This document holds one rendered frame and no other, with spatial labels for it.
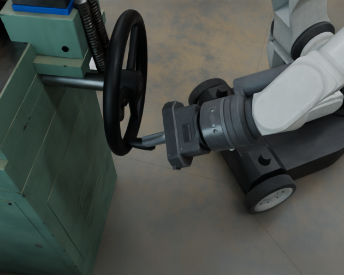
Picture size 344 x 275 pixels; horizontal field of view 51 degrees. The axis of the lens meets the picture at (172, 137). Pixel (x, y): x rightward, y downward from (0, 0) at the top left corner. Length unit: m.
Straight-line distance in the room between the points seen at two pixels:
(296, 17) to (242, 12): 1.28
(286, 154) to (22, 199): 1.00
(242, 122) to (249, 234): 0.94
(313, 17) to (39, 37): 0.75
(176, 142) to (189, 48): 1.46
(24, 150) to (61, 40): 0.22
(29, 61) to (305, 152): 1.09
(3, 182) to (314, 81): 0.56
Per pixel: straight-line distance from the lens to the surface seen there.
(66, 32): 0.69
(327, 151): 1.53
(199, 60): 1.99
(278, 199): 1.50
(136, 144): 0.72
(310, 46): 1.14
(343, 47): 0.56
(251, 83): 0.59
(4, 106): 0.67
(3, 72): 0.70
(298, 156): 1.47
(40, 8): 0.69
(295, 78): 0.53
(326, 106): 1.48
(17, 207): 0.84
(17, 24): 0.72
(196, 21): 2.25
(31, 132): 0.76
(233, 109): 0.57
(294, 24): 1.10
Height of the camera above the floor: 1.34
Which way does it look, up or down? 55 degrees down
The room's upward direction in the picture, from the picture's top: straight up
